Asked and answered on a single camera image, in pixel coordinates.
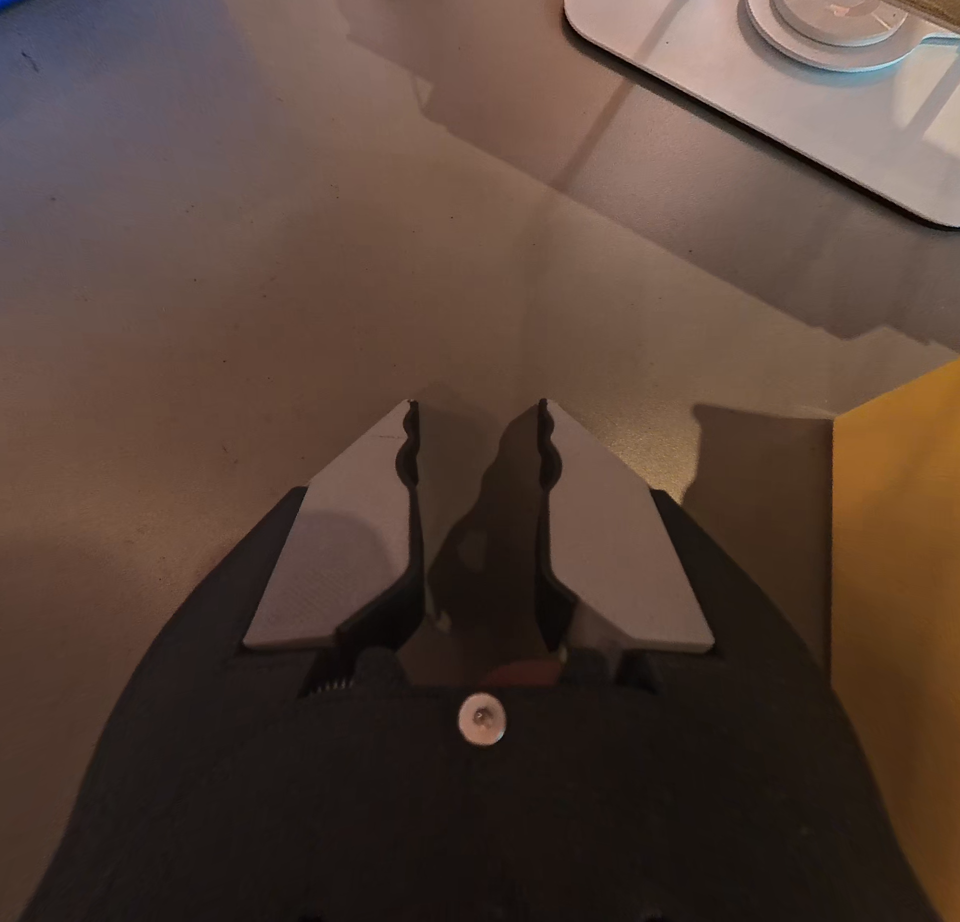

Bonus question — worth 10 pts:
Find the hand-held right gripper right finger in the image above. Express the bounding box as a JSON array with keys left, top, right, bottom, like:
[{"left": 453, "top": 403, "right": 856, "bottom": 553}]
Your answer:
[{"left": 534, "top": 399, "right": 715, "bottom": 653}]

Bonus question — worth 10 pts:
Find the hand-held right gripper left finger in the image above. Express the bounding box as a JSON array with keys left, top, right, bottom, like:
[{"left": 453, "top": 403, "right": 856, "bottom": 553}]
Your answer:
[{"left": 240, "top": 399, "right": 427, "bottom": 652}]

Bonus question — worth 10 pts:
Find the yellow plastic bin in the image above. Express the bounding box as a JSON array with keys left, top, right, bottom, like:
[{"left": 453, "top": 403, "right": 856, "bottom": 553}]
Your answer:
[{"left": 831, "top": 360, "right": 960, "bottom": 922}]

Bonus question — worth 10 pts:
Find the person's right hand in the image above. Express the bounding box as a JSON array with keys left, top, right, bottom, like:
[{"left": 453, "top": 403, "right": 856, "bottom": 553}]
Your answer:
[{"left": 480, "top": 660, "right": 564, "bottom": 687}]

